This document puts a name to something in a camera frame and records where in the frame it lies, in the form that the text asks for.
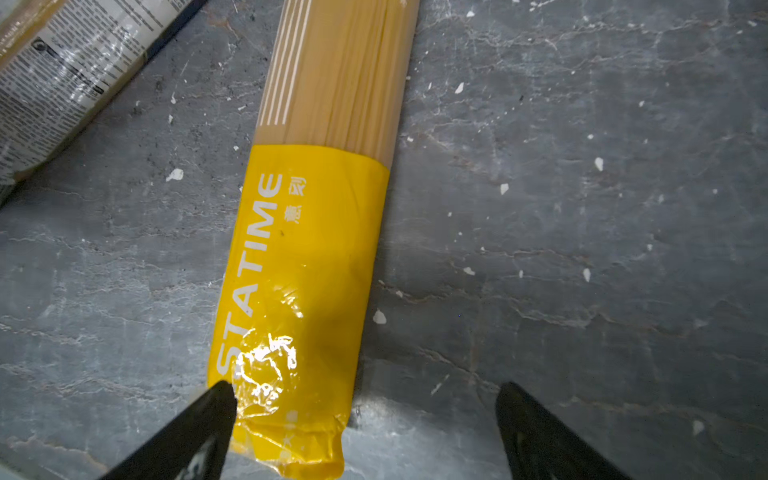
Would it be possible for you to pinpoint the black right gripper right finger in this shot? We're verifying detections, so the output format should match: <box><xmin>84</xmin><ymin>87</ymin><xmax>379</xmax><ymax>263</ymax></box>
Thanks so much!
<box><xmin>495</xmin><ymin>382</ymin><xmax>629</xmax><ymax>480</ymax></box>

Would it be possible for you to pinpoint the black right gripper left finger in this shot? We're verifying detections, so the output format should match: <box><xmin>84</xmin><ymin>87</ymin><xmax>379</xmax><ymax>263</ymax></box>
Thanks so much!
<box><xmin>103</xmin><ymin>380</ymin><xmax>237</xmax><ymax>480</ymax></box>

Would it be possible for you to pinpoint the yellow Pastatime spaghetti bag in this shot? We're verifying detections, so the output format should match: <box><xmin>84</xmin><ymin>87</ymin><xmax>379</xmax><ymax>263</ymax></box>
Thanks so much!
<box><xmin>207</xmin><ymin>1</ymin><xmax>419</xmax><ymax>479</ymax></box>

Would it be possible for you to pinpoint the clear black label pasta bag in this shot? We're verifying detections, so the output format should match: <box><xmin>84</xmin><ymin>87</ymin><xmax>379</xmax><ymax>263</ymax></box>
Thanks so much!
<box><xmin>1</xmin><ymin>0</ymin><xmax>203</xmax><ymax>199</ymax></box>

